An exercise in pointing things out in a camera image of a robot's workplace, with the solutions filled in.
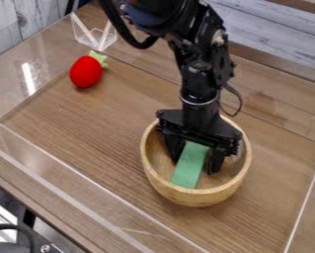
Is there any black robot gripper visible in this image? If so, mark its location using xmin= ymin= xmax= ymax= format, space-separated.
xmin=156 ymin=96 xmax=243 ymax=175

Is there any green rectangular block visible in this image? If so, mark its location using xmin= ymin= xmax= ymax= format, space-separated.
xmin=169 ymin=141 xmax=209 ymax=189

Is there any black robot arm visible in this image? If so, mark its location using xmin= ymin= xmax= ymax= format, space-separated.
xmin=97 ymin=0 xmax=243 ymax=174

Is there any light wooden bowl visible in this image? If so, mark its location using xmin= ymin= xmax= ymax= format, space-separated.
xmin=140 ymin=121 xmax=252 ymax=208

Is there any red plush strawberry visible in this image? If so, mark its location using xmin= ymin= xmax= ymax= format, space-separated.
xmin=69 ymin=50 xmax=108 ymax=88

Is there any clear acrylic tray wall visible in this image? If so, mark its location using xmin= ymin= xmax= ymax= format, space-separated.
xmin=0 ymin=124 xmax=208 ymax=253

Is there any clear acrylic corner bracket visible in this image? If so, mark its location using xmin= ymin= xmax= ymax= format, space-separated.
xmin=69 ymin=14 xmax=117 ymax=52

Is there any black cable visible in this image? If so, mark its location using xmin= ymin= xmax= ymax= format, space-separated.
xmin=0 ymin=222 xmax=36 ymax=253

